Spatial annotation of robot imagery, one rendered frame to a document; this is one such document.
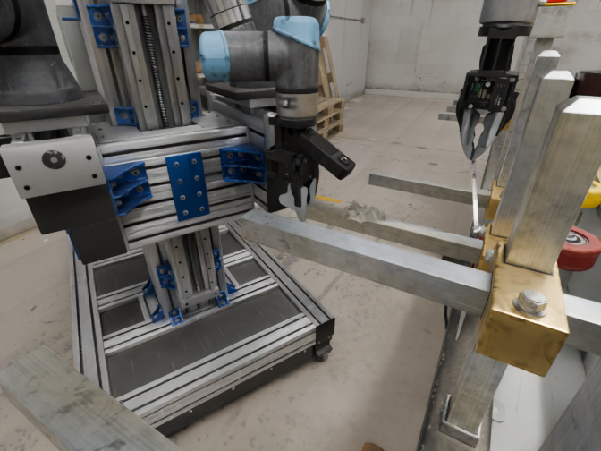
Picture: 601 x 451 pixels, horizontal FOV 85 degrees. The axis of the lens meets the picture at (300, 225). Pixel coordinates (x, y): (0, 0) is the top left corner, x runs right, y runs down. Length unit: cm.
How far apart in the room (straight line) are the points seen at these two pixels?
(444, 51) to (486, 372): 803
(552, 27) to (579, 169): 75
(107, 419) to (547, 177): 35
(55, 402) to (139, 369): 103
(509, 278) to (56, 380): 35
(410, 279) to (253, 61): 41
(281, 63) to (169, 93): 47
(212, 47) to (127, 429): 51
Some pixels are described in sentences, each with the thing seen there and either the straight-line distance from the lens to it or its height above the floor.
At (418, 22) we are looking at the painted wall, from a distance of 842.
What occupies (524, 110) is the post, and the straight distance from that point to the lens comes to 82.
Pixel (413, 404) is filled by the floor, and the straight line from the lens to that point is 142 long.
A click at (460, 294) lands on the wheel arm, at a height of 95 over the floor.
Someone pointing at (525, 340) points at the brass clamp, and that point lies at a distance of 31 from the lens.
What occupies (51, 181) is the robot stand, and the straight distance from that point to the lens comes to 74.
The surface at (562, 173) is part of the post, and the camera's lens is 33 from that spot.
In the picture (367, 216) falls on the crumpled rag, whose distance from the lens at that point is 61.
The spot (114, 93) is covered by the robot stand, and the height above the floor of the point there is 103.
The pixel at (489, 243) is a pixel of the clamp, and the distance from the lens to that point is 60.
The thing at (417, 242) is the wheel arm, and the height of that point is 84.
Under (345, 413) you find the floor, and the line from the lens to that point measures 135.
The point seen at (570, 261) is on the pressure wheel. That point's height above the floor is 89.
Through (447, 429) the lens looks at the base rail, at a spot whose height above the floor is 71.
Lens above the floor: 115
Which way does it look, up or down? 29 degrees down
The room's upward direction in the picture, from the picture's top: straight up
